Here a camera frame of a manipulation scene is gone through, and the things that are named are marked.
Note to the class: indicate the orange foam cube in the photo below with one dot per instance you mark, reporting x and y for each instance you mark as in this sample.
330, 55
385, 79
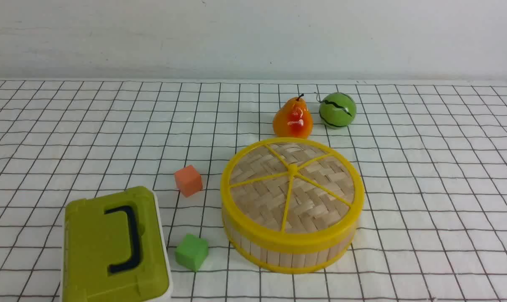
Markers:
188, 181

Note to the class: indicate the bamboo steamer basket base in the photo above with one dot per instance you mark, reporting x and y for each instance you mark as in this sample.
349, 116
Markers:
290, 263

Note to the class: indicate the white grid tablecloth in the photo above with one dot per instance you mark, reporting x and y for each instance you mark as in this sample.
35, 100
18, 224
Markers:
433, 159

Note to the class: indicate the yellow woven steamer lid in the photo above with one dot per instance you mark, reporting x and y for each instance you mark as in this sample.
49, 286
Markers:
291, 195

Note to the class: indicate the green toy watermelon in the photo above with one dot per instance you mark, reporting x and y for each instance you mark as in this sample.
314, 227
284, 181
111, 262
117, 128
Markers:
337, 110

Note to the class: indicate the green foam cube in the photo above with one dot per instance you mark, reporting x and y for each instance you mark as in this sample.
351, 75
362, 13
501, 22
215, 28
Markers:
191, 252

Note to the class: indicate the green lidded box with handle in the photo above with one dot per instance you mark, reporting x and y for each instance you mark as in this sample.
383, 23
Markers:
114, 250

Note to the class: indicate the orange toy pear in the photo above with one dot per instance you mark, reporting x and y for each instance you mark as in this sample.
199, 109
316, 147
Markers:
293, 119

